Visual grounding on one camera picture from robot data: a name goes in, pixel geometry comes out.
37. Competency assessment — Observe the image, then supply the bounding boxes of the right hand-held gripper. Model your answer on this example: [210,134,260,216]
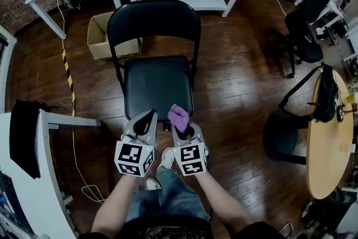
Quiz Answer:
[169,121,209,177]

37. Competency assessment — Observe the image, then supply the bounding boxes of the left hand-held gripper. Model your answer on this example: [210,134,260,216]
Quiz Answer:
[114,109,158,178]

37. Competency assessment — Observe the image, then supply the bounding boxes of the purple cloth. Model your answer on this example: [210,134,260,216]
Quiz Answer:
[167,104,191,133]

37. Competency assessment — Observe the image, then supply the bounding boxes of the black folding chair seat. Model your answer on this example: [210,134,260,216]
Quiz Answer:
[123,55,195,123]

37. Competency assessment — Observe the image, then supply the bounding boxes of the person's left forearm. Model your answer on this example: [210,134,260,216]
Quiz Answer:
[91,174,141,236]

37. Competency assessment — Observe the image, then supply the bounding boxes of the person's right forearm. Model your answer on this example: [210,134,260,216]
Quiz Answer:
[195,170,255,233]

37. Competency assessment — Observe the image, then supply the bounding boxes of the person's right white shoe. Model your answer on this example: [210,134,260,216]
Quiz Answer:
[157,147,176,170]

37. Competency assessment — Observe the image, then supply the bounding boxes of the person's white shoe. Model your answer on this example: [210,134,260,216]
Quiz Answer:
[157,147,176,170]
[145,177,163,191]

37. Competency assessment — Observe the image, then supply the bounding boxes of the person's left white shoe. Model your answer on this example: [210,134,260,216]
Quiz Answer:
[145,177,163,191]

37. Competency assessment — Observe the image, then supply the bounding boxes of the person's blue jeans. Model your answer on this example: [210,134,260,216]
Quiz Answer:
[124,167,211,222]

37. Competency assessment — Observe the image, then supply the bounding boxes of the yellow black striped tape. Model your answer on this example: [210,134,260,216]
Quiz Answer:
[61,47,77,118]

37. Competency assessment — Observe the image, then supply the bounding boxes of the open cardboard box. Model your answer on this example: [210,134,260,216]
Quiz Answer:
[87,11,144,61]

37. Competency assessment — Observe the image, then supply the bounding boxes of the black folding chair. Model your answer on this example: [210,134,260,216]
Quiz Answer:
[106,0,202,124]

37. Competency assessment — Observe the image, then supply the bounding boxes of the large white desk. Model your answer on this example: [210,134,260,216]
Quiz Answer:
[0,111,102,239]

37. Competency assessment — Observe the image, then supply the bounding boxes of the round wooden table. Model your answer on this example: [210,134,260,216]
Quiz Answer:
[262,63,355,200]

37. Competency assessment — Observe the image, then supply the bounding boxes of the black keyboard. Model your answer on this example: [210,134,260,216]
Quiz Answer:
[0,170,29,233]

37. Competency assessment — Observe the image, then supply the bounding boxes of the black office chair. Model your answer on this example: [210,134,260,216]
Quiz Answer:
[267,0,338,79]

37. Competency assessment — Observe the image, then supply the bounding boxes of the small white desk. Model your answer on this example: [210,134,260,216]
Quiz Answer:
[293,0,351,37]

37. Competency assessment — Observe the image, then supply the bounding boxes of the long white cable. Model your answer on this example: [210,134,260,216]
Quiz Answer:
[55,0,106,204]

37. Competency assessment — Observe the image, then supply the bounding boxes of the white post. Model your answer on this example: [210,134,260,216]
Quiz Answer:
[0,24,18,113]

